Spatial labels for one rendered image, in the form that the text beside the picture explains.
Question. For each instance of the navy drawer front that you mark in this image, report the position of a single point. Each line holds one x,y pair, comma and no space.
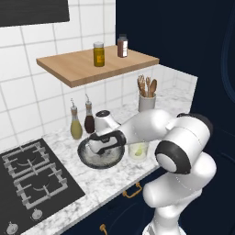
122,211

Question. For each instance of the dark round ice bowl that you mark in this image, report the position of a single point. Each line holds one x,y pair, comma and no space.
104,161

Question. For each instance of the brown spice jar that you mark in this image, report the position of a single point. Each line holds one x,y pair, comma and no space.
122,46

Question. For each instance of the white utensil pot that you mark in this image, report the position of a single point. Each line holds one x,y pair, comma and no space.
146,103

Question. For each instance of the black gas hob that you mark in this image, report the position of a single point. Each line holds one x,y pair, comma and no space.
30,180

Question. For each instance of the yellow spice jar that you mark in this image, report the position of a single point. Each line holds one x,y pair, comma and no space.
98,55

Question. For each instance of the silver hob knob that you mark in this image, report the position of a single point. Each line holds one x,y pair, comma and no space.
11,228
37,214

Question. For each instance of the black range hood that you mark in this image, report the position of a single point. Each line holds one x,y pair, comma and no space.
30,10

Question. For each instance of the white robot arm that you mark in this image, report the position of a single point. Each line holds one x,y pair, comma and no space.
183,143

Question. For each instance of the wooden wall shelf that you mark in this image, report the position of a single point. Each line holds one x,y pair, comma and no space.
91,65

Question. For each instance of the glass of lemonade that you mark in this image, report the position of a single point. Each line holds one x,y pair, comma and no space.
138,151

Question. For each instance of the dark brown sauce bottle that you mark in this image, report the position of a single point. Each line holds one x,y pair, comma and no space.
89,120

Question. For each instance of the wooden fork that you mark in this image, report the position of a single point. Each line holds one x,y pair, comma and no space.
148,85

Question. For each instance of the yellow oil bottle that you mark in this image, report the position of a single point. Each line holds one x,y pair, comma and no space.
76,127

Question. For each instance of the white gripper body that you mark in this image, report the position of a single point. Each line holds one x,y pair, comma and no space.
96,147

